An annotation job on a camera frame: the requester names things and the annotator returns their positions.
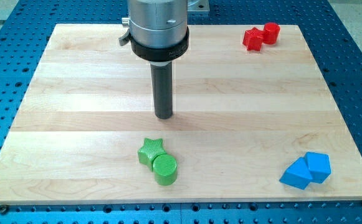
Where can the green star block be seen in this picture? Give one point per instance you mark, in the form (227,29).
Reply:
(150,150)

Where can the silver mounting bracket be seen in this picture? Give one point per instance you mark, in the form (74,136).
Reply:
(198,7)

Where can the red star block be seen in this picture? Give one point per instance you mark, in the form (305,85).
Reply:
(253,39)

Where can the green cylinder block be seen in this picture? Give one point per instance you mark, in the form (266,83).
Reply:
(165,169)

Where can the wooden board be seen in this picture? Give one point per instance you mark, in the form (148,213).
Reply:
(240,120)

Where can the blue triangle block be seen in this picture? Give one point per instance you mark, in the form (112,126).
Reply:
(297,175)

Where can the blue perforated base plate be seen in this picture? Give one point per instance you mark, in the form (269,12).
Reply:
(25,34)

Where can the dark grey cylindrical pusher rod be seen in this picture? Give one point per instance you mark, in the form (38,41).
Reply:
(161,77)

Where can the blue cube block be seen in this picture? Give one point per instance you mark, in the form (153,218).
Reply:
(319,166)

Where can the red cylinder block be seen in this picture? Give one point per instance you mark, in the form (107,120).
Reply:
(270,33)

